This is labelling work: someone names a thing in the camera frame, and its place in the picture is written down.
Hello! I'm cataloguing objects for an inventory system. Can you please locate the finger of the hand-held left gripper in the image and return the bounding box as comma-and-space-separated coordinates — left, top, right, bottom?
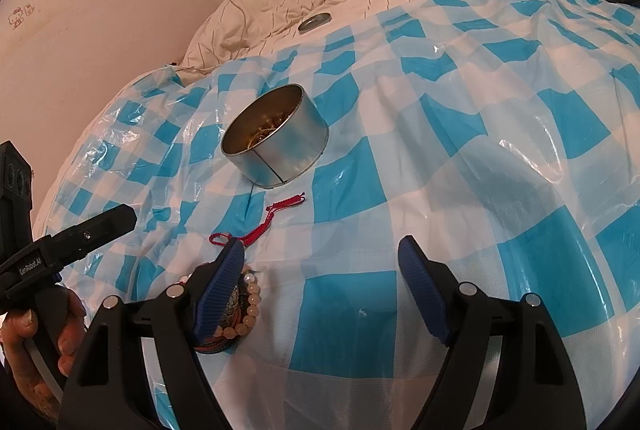
0, 140, 35, 251
47, 204, 137, 268

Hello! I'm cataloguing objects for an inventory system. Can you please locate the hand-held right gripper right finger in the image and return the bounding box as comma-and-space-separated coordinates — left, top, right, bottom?
397, 235, 588, 430

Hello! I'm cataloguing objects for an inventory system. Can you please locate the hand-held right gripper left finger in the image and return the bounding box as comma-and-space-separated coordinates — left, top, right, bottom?
59, 237, 248, 430

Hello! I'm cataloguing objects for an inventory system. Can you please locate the colourful patterned bangle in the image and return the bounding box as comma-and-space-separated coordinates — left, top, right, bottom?
192, 280, 249, 354

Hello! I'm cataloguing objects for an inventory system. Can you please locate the pale beaded bracelet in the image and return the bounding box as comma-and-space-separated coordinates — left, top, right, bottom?
235, 270, 264, 338

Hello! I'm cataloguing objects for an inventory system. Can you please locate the red string bracelet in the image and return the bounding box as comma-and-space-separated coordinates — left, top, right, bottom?
209, 192, 307, 247

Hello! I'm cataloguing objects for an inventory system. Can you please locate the round metal tin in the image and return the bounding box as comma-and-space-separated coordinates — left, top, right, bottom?
220, 84, 329, 187

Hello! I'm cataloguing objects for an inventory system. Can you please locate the mixed jewelry pile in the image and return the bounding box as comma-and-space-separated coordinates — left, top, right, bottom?
246, 109, 297, 149

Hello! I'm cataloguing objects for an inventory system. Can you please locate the person's left hand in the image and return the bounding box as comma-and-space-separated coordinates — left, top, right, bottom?
0, 289, 87, 426

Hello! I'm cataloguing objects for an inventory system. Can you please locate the blue checkered plastic sheet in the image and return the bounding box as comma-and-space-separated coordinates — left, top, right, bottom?
37, 0, 640, 430

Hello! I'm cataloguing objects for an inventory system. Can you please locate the round metal tin lid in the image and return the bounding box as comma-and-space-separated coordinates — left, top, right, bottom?
298, 14, 331, 32

